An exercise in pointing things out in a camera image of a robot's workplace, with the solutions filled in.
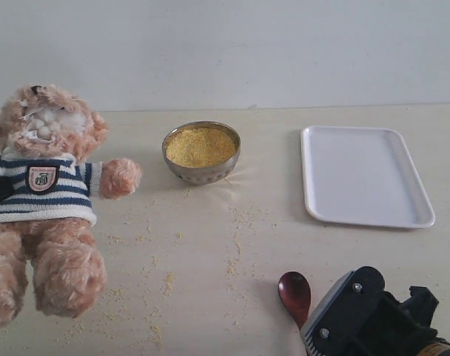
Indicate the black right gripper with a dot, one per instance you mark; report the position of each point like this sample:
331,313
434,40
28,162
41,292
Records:
399,328

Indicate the dark red wooden spoon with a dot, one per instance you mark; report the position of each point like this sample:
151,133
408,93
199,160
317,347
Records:
295,295

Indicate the plush teddy bear striped sweater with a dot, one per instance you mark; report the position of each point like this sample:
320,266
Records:
46,215

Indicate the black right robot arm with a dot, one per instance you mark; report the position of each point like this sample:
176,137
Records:
445,346

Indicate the white rectangular plastic tray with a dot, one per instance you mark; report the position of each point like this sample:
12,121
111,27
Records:
362,176

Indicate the steel bowl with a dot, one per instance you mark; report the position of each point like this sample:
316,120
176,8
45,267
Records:
203,176

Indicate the yellow millet grains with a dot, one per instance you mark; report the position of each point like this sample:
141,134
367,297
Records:
200,148

